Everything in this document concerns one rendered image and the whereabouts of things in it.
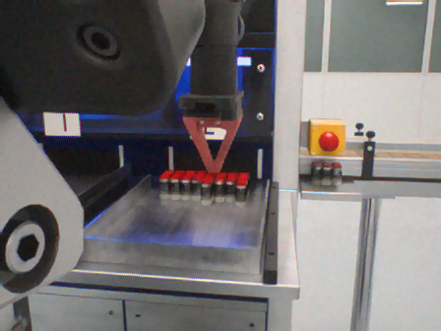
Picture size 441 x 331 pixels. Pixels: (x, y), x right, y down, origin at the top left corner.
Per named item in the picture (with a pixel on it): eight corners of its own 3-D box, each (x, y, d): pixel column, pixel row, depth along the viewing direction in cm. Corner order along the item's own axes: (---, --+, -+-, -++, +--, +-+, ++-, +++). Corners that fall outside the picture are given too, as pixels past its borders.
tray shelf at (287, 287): (19, 177, 107) (18, 170, 106) (289, 188, 97) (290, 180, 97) (-178, 263, 60) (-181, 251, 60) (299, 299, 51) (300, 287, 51)
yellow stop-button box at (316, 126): (307, 150, 93) (308, 117, 92) (340, 150, 92) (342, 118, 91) (309, 157, 86) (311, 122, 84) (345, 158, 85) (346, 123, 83)
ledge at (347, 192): (297, 181, 103) (297, 174, 102) (350, 183, 101) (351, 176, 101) (300, 199, 89) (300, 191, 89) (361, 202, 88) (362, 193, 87)
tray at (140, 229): (150, 189, 90) (149, 173, 89) (269, 195, 86) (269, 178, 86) (74, 260, 58) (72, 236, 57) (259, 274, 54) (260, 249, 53)
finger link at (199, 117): (243, 164, 57) (245, 95, 54) (238, 178, 50) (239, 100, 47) (195, 161, 58) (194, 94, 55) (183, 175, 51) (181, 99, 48)
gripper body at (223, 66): (244, 103, 55) (245, 46, 53) (234, 114, 45) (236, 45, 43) (196, 102, 56) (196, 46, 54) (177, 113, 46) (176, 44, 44)
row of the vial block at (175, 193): (160, 196, 85) (160, 174, 84) (248, 200, 82) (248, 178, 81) (157, 199, 83) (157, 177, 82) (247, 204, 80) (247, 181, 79)
